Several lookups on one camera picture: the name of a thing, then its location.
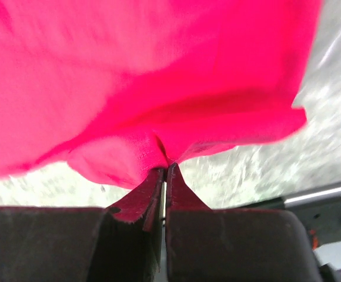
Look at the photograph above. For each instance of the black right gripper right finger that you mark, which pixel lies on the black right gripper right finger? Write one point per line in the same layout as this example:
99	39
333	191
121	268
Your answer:
240	244

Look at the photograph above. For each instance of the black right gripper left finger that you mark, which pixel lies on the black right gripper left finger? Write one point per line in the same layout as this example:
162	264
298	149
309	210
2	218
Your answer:
119	243

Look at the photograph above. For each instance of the bright red t shirt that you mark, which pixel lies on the bright red t shirt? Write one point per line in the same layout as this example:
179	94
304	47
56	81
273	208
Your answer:
117	88

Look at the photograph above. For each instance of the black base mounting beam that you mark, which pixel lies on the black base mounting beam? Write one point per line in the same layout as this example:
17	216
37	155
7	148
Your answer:
320	217

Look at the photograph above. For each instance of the aluminium frame rail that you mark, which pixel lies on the aluminium frame rail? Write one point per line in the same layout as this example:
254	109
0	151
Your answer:
312	195

